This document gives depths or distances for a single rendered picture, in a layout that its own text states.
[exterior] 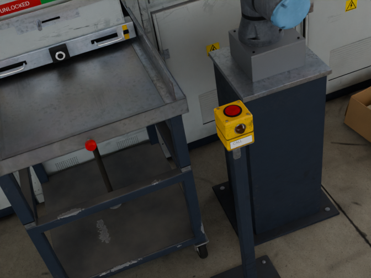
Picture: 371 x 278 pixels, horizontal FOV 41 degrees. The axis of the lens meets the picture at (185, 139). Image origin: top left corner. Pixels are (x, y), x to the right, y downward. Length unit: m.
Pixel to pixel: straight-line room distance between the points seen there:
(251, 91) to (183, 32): 0.62
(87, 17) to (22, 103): 0.36
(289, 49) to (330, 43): 0.91
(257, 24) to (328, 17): 0.89
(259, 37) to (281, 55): 0.09
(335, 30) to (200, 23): 0.72
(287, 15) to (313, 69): 0.30
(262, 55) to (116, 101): 0.49
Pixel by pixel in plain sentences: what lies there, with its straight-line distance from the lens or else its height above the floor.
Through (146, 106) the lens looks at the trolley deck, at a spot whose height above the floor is 0.85.
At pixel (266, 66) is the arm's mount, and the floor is 0.80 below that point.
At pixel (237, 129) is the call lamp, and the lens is 1.29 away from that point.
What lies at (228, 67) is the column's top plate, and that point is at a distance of 1.75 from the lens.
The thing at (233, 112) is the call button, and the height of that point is 0.91.
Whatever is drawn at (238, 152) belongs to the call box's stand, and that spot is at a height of 0.77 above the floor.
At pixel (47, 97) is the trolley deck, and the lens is 1.65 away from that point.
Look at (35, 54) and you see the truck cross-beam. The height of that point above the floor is 0.91.
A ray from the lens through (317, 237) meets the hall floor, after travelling 2.15.
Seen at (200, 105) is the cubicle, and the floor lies 0.27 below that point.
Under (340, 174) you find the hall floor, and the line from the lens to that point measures 2.39.
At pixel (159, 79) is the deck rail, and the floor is 0.85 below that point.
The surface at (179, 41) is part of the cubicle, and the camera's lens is 2.16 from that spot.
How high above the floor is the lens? 1.73
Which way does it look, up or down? 41 degrees down
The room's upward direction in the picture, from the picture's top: 11 degrees counter-clockwise
